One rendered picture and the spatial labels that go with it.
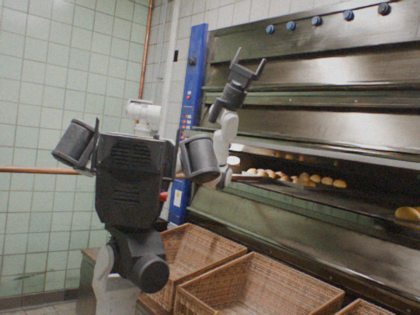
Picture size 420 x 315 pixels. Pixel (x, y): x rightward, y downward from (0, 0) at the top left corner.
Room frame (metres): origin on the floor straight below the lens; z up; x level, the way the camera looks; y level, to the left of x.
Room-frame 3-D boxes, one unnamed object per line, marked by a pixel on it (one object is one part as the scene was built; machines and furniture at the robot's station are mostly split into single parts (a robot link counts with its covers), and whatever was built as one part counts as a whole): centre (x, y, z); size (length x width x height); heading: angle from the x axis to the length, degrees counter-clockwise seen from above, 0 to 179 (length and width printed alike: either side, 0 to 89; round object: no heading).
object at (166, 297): (2.18, 0.08, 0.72); 0.56 x 0.49 x 0.28; 39
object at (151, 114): (1.41, 0.24, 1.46); 0.10 x 0.07 x 0.09; 92
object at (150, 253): (1.34, 0.20, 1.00); 0.28 x 0.13 x 0.18; 37
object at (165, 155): (1.35, 0.24, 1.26); 0.34 x 0.30 x 0.36; 92
